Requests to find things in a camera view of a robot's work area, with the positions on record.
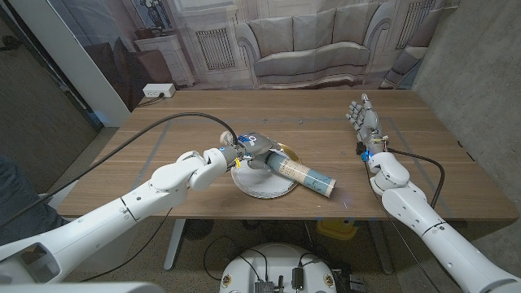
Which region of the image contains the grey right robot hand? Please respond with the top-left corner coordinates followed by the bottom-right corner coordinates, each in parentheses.
top-left (345, 93), bottom-right (389, 156)

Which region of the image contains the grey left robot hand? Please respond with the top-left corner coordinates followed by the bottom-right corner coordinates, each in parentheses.
top-left (234, 132), bottom-right (286, 170)

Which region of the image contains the map tube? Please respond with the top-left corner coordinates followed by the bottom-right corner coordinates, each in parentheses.
top-left (219, 130), bottom-right (337, 199)

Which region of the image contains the gold rimmed paper plate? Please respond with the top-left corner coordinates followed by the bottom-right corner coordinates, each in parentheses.
top-left (230, 142), bottom-right (303, 200)

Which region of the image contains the grey tape outline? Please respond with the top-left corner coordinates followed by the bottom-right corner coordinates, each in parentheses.
top-left (132, 116), bottom-right (455, 219)

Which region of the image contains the black round floor fan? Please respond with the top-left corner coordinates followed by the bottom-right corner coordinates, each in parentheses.
top-left (182, 218), bottom-right (215, 241)

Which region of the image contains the yellow object under table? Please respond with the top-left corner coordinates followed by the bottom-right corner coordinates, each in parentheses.
top-left (316, 218), bottom-right (359, 241)

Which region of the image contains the printed living room backdrop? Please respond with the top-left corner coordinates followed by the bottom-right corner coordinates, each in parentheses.
top-left (48, 0), bottom-right (461, 111)

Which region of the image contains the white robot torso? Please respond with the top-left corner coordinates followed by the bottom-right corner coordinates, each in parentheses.
top-left (219, 243), bottom-right (338, 293)

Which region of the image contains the white power strip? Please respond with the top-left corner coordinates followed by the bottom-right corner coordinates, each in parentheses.
top-left (142, 82), bottom-right (177, 98)

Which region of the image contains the grey table leg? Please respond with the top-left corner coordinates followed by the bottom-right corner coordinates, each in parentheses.
top-left (368, 219), bottom-right (395, 276)

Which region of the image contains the white table leg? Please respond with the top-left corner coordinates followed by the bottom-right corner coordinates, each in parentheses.
top-left (163, 218), bottom-right (186, 272)

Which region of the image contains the black power adapter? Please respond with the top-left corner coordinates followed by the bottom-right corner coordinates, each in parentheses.
top-left (291, 266), bottom-right (304, 291)

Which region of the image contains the grey finned device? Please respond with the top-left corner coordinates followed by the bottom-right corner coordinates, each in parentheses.
top-left (254, 279), bottom-right (276, 293)

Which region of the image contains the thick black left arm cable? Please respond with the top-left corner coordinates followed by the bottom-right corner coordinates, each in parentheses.
top-left (0, 112), bottom-right (239, 231)

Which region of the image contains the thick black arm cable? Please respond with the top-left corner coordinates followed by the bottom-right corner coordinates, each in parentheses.
top-left (386, 148), bottom-right (445, 209)
top-left (0, 112), bottom-right (239, 231)

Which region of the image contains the thin black right arm wire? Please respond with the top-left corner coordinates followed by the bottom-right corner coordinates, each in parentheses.
top-left (364, 162), bottom-right (444, 293)

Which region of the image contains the thin black arm wire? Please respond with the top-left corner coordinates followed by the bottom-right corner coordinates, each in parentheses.
top-left (364, 162), bottom-right (444, 293)
top-left (79, 207), bottom-right (174, 283)

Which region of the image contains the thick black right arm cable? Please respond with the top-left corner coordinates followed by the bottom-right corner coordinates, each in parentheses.
top-left (386, 148), bottom-right (445, 209)

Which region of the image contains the black power cord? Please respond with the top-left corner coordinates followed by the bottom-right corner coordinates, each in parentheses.
top-left (136, 93), bottom-right (166, 108)

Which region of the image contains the black looped floor cable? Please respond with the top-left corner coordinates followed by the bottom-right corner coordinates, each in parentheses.
top-left (202, 235), bottom-right (269, 282)

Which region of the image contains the thin black left arm wire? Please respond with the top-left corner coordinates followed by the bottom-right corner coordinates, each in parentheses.
top-left (79, 207), bottom-right (174, 283)

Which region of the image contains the black door handle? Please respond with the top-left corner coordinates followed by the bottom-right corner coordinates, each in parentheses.
top-left (0, 35), bottom-right (22, 52)

